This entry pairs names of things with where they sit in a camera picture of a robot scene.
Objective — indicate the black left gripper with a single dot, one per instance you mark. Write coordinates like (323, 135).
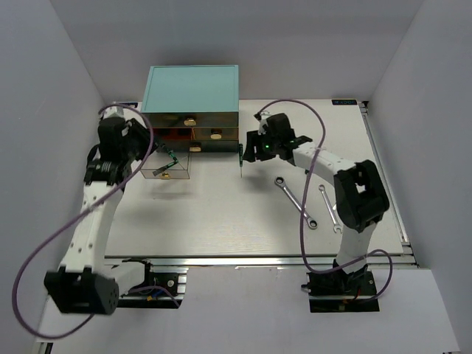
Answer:
(134, 128)

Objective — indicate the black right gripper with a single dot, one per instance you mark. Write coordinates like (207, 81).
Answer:
(254, 140)

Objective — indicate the small black green precision screwdriver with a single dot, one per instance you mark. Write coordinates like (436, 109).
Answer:
(171, 154)

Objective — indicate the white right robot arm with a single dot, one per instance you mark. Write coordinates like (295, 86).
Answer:
(361, 198)

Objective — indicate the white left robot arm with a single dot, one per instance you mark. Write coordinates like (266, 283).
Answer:
(83, 284)

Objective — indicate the teal drawer cabinet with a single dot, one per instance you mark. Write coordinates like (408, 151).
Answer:
(190, 89)

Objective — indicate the small combination wrench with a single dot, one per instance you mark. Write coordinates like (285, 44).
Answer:
(336, 225)

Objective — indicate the large ratchet combination wrench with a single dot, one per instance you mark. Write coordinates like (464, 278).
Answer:
(279, 181)

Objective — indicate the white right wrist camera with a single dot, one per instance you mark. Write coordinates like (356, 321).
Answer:
(262, 117)

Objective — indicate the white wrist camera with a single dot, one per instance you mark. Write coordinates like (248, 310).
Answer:
(262, 117)
(111, 112)

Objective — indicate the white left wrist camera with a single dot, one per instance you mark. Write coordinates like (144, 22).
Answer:
(111, 112)

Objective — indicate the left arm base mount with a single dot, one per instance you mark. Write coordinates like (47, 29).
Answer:
(143, 284)

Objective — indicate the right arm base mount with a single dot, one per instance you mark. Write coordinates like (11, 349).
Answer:
(331, 293)

